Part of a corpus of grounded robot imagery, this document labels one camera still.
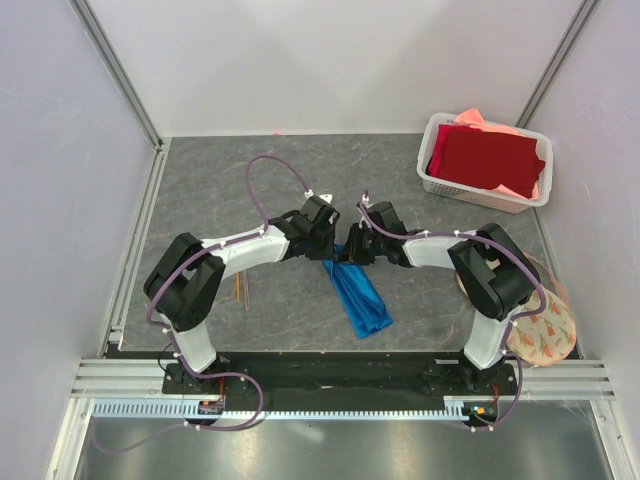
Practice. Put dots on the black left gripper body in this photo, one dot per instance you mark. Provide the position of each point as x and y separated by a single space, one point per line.
323 244

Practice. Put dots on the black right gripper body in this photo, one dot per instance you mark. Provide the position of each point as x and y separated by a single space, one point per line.
364 244

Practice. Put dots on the blue cloth napkin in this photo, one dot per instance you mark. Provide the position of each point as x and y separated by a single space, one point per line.
363 305

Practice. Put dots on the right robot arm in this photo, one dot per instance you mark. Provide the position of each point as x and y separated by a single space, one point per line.
495 274

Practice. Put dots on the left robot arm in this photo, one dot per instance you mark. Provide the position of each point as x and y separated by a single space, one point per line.
183 285

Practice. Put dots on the red cloth in basket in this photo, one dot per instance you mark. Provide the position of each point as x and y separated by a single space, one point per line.
490 161

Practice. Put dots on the white plastic basket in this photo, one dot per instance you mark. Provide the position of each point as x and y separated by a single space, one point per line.
491 199

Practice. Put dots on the salmon cloth in basket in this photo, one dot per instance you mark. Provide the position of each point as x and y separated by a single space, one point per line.
472 118

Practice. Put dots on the floral oval placemat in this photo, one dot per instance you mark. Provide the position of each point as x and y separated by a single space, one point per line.
541 332

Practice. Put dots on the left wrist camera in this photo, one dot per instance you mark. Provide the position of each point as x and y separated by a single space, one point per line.
320 212

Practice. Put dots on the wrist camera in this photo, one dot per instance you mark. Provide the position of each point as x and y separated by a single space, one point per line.
320 212
385 216

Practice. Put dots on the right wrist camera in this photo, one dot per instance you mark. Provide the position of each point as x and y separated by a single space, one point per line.
385 216

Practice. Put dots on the slotted cable duct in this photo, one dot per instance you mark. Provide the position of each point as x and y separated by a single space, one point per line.
181 409

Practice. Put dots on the left aluminium corner post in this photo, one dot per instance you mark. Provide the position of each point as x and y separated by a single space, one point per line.
108 54

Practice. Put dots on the aluminium corner post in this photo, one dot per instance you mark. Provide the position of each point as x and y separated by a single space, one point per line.
108 54
576 26

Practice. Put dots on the right aluminium corner post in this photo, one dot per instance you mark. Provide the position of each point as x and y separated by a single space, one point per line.
576 26

